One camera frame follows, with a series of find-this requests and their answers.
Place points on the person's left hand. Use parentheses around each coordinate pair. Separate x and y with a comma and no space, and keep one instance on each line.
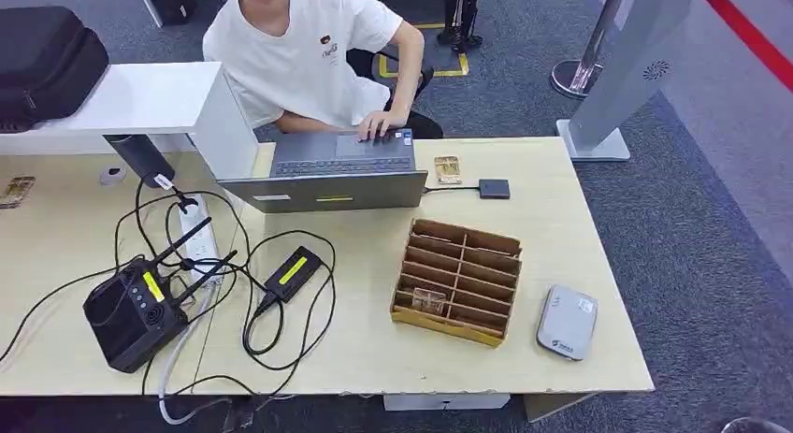
(379,123)

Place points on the clear-sleeved card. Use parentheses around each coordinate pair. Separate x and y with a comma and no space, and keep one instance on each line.
(429,300)

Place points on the stack of cards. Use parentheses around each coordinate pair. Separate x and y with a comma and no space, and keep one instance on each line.
(447,170)

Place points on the grey laptop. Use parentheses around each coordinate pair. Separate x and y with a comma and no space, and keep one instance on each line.
(331,191)

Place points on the person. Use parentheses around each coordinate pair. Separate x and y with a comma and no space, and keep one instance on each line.
(297,58)

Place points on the small black usb hub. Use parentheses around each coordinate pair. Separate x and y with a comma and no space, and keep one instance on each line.
(494,189)

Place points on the black robot legs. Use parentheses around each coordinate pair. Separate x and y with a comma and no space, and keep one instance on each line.
(459,15)

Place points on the black adapter with yellow label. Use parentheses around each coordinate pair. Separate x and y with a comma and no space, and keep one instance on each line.
(293,274)

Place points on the wooden card box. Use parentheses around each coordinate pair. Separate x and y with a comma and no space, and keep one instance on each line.
(471,275)

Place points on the white power strip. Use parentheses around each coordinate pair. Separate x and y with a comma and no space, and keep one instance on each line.
(198,241)

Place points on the white desk shelf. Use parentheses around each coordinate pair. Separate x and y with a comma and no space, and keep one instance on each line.
(139,100)

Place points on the black cabinet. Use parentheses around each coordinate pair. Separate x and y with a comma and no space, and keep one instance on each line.
(168,2)

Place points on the silver standing panel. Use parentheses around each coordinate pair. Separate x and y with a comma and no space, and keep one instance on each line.
(638,64)

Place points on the round grey desk grommet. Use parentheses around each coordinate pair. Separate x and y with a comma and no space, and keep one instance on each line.
(113,175)

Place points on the grey flat router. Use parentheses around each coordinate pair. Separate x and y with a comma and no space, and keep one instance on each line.
(567,323)

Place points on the white under-desk drawer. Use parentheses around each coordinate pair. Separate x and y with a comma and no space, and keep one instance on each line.
(446,402)

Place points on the black router with antennas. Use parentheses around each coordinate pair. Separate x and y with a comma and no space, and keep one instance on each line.
(131,315)

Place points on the black bag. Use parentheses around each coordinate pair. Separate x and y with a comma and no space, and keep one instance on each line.
(46,64)

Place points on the chrome stanchion post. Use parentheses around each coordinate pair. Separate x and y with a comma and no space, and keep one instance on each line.
(588,52)

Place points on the black cylinder post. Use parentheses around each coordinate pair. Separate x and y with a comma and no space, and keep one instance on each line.
(141,159)

